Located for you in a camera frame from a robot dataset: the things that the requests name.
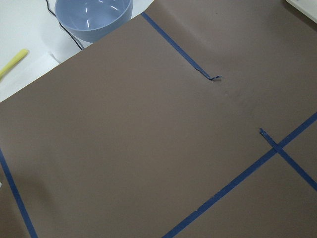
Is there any cream bear serving tray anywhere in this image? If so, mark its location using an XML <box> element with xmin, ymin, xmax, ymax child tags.
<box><xmin>287</xmin><ymin>0</ymin><xmax>317</xmax><ymax>22</ymax></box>

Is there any yellow plastic spoon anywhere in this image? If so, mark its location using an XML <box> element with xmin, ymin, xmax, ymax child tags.
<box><xmin>0</xmin><ymin>49</ymin><xmax>29</xmax><ymax>79</ymax></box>

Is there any blue plastic bowl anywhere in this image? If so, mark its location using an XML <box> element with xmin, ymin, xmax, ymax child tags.
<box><xmin>55</xmin><ymin>0</ymin><xmax>133</xmax><ymax>43</ymax></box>

